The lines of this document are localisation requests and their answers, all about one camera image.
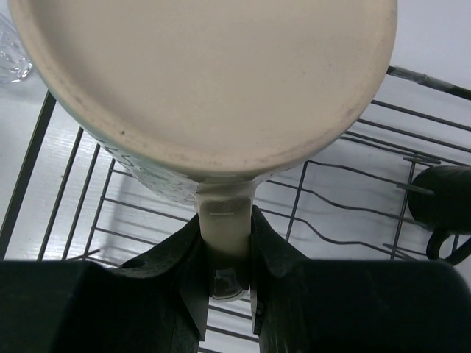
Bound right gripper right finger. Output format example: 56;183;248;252
251;208;470;352

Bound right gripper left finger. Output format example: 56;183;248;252
1;218;209;352

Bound small clear glass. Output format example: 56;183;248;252
210;268;247;302

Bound dark brown mug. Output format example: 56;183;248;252
407;165;470;260

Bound cream floral mug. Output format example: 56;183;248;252
9;1;397;261

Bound tall clear glass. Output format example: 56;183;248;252
1;14;33;84

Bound black wire dish rack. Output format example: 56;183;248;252
1;68;470;352

